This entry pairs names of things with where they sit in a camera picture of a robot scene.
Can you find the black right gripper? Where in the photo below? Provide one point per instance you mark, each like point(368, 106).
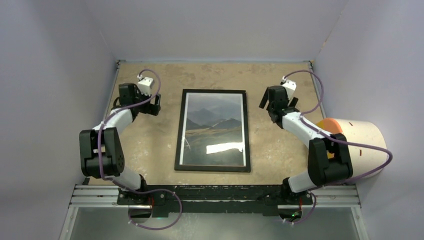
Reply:
point(265, 99)

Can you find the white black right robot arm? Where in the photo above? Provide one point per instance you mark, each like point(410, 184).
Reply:
point(328, 158)

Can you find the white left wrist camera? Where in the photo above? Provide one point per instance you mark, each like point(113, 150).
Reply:
point(145, 85)

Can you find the clear acrylic sheet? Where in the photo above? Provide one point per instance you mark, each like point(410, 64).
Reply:
point(214, 149)

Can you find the grey landscape photo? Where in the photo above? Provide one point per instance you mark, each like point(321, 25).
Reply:
point(214, 129)

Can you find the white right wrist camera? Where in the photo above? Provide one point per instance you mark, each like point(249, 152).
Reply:
point(290, 87)

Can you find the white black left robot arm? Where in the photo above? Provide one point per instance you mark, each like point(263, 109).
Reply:
point(101, 151)

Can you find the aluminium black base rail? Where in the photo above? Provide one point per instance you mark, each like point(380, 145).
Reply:
point(267, 200)

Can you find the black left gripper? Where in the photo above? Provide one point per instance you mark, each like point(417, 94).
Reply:
point(151, 109)

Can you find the black wooden picture frame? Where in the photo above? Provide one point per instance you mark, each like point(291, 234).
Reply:
point(213, 130)

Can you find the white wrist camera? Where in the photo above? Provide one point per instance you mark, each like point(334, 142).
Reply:
point(290, 87)
point(145, 85)

